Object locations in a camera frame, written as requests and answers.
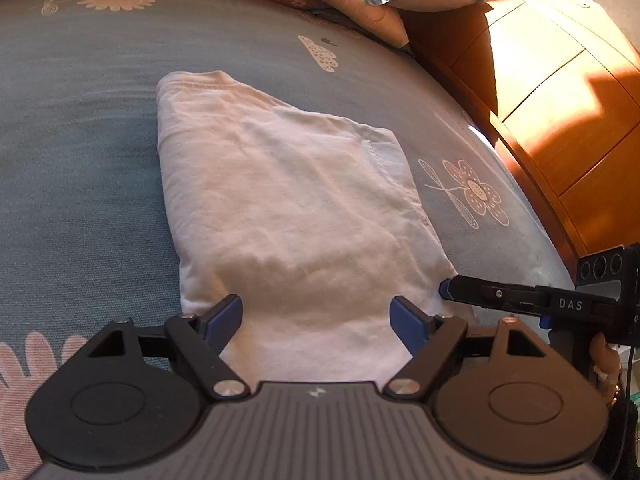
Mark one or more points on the bed with blue floral sheet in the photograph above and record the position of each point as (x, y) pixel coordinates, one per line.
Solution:
(75, 135)

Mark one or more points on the person's right hand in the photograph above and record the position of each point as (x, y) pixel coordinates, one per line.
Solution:
(605, 365)

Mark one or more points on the white long-sleeve printed shirt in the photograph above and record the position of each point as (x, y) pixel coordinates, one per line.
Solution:
(290, 210)

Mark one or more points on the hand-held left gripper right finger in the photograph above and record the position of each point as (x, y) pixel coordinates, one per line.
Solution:
(410, 325)

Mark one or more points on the wooden headboard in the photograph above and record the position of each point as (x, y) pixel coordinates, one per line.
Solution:
(565, 110)

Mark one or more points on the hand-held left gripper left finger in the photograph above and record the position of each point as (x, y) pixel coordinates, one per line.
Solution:
(225, 321)

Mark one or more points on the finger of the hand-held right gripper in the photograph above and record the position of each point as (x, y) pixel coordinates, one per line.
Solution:
(485, 292)

